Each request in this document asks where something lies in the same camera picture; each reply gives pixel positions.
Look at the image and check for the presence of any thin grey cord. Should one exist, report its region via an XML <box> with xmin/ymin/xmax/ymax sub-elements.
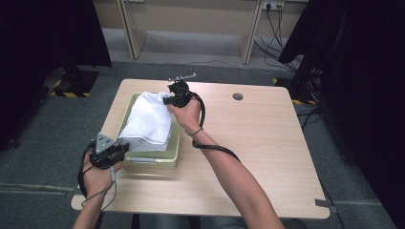
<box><xmin>80</xmin><ymin>166</ymin><xmax>118</xmax><ymax>213</ymax></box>

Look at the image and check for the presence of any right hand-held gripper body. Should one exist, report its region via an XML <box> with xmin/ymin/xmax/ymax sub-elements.
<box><xmin>167</xmin><ymin>73</ymin><xmax>197</xmax><ymax>109</ymax></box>

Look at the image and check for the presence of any pale yellow plastic basket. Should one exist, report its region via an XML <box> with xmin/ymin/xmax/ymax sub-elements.
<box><xmin>116</xmin><ymin>93</ymin><xmax>182</xmax><ymax>170</ymax></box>

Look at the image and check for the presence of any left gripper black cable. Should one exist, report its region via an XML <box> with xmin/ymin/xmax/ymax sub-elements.
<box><xmin>76</xmin><ymin>141</ymin><xmax>106</xmax><ymax>229</ymax></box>

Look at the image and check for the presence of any long beige desk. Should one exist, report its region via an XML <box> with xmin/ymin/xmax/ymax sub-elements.
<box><xmin>92</xmin><ymin>0</ymin><xmax>309</xmax><ymax>65</ymax></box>

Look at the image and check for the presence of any bundle of black floor cables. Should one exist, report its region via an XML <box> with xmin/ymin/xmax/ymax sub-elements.
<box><xmin>253</xmin><ymin>6</ymin><xmax>324</xmax><ymax>132</ymax></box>

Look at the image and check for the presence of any dark wristband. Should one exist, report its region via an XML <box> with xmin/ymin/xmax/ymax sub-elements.
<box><xmin>185</xmin><ymin>127</ymin><xmax>204</xmax><ymax>138</ymax></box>

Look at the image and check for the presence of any black stand base hazard tape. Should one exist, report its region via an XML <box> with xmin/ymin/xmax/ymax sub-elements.
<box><xmin>272</xmin><ymin>77</ymin><xmax>319</xmax><ymax>106</ymax></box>
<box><xmin>49</xmin><ymin>65</ymin><xmax>100</xmax><ymax>98</ymax></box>

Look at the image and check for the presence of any black curtain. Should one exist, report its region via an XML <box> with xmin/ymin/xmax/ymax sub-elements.
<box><xmin>0</xmin><ymin>0</ymin><xmax>113</xmax><ymax>151</ymax></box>
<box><xmin>277</xmin><ymin>0</ymin><xmax>405</xmax><ymax>229</ymax></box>

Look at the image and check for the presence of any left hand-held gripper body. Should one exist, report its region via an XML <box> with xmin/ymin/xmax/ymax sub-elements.
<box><xmin>89</xmin><ymin>132</ymin><xmax>121</xmax><ymax>171</ymax></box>

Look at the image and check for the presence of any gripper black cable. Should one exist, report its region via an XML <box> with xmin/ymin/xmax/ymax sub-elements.
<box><xmin>187</xmin><ymin>90</ymin><xmax>242</xmax><ymax>164</ymax></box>
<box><xmin>76</xmin><ymin>141</ymin><xmax>106</xmax><ymax>229</ymax></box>

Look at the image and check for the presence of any person's right hand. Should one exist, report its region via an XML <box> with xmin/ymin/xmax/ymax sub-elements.
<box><xmin>166</xmin><ymin>95</ymin><xmax>203</xmax><ymax>135</ymax></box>

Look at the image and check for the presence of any white wall socket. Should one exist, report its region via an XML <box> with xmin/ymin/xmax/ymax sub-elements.
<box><xmin>261</xmin><ymin>0</ymin><xmax>286</xmax><ymax>10</ymax></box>

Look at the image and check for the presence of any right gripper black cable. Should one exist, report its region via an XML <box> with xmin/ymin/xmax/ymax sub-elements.
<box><xmin>187</xmin><ymin>90</ymin><xmax>242</xmax><ymax>164</ymax></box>

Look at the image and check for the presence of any white shirt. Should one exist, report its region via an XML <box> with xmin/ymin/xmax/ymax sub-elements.
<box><xmin>117</xmin><ymin>91</ymin><xmax>175</xmax><ymax>153</ymax></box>

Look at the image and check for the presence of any person's left hand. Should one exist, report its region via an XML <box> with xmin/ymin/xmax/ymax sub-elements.
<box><xmin>81</xmin><ymin>160</ymin><xmax>125</xmax><ymax>198</ymax></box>

